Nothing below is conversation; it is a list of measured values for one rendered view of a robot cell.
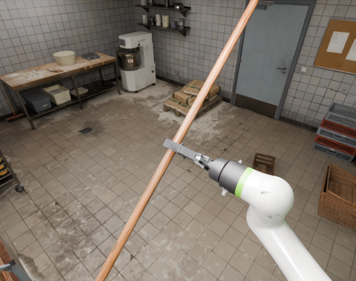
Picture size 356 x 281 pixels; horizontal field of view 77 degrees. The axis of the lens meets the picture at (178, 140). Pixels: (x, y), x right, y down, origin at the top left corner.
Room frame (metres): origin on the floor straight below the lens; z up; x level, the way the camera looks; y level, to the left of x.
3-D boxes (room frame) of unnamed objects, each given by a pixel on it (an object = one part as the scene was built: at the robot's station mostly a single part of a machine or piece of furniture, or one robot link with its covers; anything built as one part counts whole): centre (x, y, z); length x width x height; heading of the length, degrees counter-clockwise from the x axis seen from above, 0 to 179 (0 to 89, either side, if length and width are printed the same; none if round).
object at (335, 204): (1.82, -2.06, 0.32); 0.56 x 0.49 x 0.28; 147
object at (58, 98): (4.49, 2.63, 0.35); 0.50 x 0.36 x 0.24; 51
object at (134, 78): (5.68, 1.09, 0.66); 0.92 x 0.59 x 1.32; 139
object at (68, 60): (4.87, 2.41, 1.01); 0.43 x 0.42 x 0.21; 139
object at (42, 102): (4.17, 2.90, 0.35); 0.50 x 0.36 x 0.24; 49
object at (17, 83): (4.71, 2.45, 0.45); 2.20 x 0.80 x 0.90; 139
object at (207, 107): (4.60, -0.36, 0.07); 1.20 x 0.80 x 0.14; 139
